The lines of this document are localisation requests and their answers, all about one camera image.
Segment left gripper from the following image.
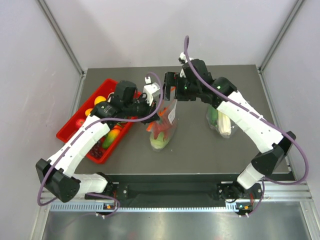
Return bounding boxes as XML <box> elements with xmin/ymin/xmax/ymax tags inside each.
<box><xmin>123</xmin><ymin>93</ymin><xmax>160</xmax><ymax>125</ymax></box>

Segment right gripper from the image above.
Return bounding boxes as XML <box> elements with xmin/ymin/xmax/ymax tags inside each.
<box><xmin>159</xmin><ymin>72</ymin><xmax>200</xmax><ymax>102</ymax></box>

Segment clear zip bag red slider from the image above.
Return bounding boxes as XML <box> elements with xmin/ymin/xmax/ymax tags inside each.
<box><xmin>146</xmin><ymin>99</ymin><xmax>178</xmax><ymax>151</ymax></box>

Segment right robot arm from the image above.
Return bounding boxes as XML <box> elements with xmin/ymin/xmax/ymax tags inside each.
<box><xmin>163</xmin><ymin>59</ymin><xmax>296</xmax><ymax>198</ymax></box>

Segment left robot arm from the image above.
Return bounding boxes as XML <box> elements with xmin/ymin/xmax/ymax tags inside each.
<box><xmin>35</xmin><ymin>77</ymin><xmax>163</xmax><ymax>203</ymax></box>

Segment fake cabbage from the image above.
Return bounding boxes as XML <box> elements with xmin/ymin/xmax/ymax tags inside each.
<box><xmin>149</xmin><ymin>131</ymin><xmax>171</xmax><ymax>151</ymax></box>

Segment fake mango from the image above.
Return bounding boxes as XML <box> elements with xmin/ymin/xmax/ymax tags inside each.
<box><xmin>101</xmin><ymin>129</ymin><xmax>120</xmax><ymax>149</ymax></box>

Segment fake green cucumber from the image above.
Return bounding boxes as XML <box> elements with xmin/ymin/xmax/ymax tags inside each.
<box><xmin>208</xmin><ymin>106</ymin><xmax>219</xmax><ymax>127</ymax></box>

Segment fake lemon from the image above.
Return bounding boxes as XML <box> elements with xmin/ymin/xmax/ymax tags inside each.
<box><xmin>94</xmin><ymin>95</ymin><xmax>107</xmax><ymax>106</ymax></box>

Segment fake dark grapes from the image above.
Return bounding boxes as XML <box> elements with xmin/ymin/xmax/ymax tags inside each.
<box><xmin>89</xmin><ymin>141</ymin><xmax>103</xmax><ymax>159</ymax></box>

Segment clear bag with leek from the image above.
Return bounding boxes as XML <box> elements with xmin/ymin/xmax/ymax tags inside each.
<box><xmin>206</xmin><ymin>105</ymin><xmax>238</xmax><ymax>139</ymax></box>

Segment fake orange fruit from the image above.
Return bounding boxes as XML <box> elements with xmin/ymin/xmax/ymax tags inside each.
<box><xmin>85</xmin><ymin>108</ymin><xmax>93</xmax><ymax>117</ymax></box>

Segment fake leek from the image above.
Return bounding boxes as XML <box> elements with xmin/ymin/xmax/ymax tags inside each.
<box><xmin>217</xmin><ymin>111</ymin><xmax>232</xmax><ymax>137</ymax></box>

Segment fake red apple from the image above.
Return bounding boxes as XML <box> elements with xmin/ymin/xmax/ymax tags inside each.
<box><xmin>75</xmin><ymin>118</ymin><xmax>85</xmax><ymax>129</ymax></box>

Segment red plastic bin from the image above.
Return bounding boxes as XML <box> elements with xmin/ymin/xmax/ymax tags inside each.
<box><xmin>56</xmin><ymin>78</ymin><xmax>133</xmax><ymax>164</ymax></box>

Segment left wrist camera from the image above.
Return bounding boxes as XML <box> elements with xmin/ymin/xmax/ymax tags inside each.
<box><xmin>143</xmin><ymin>76</ymin><xmax>161</xmax><ymax>106</ymax></box>

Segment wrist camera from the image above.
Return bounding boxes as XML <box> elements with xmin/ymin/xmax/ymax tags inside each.
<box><xmin>178</xmin><ymin>52</ymin><xmax>190</xmax><ymax>78</ymax></box>
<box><xmin>143</xmin><ymin>76</ymin><xmax>161</xmax><ymax>106</ymax></box>

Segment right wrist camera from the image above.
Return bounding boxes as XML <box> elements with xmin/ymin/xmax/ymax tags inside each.
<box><xmin>178</xmin><ymin>52</ymin><xmax>190</xmax><ymax>78</ymax></box>

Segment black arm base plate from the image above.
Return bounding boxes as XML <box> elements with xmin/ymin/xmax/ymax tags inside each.
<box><xmin>101</xmin><ymin>173</ymin><xmax>262</xmax><ymax>208</ymax></box>

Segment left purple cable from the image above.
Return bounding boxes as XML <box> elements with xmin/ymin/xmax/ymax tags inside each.
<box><xmin>36</xmin><ymin>71</ymin><xmax>164</xmax><ymax>219</ymax></box>

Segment purple cable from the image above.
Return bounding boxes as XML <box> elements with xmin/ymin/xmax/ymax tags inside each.
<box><xmin>36</xmin><ymin>71</ymin><xmax>164</xmax><ymax>219</ymax></box>
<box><xmin>183</xmin><ymin>35</ymin><xmax>309</xmax><ymax>217</ymax></box>

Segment grey cable duct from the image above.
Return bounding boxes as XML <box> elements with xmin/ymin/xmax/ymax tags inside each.
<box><xmin>50</xmin><ymin>201</ymin><xmax>251</xmax><ymax>213</ymax></box>

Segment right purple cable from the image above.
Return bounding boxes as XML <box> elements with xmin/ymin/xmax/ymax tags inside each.
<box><xmin>183</xmin><ymin>35</ymin><xmax>309</xmax><ymax>217</ymax></box>

